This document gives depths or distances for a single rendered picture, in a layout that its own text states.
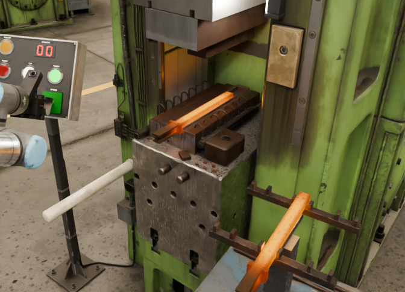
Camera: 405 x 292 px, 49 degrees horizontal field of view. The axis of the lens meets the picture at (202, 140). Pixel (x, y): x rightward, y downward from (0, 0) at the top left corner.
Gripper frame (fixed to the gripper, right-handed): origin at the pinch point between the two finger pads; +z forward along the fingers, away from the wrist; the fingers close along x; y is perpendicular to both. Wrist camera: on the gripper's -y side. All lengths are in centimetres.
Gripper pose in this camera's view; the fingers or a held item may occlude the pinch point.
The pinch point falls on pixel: (49, 100)
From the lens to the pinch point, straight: 164.8
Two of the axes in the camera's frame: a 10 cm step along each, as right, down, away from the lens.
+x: 9.8, 1.2, -1.6
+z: 1.6, 0.0, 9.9
